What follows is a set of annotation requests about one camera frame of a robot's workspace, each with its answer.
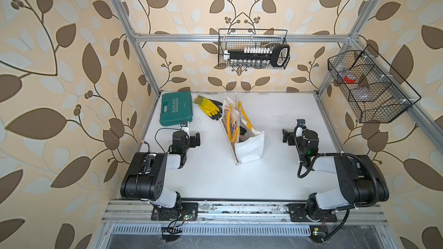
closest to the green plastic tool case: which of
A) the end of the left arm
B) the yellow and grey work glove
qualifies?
the yellow and grey work glove

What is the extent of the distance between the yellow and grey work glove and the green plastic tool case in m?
0.06

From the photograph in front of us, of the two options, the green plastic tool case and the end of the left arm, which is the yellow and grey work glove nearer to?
the green plastic tool case

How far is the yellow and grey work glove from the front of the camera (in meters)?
1.09

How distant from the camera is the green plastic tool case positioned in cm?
104
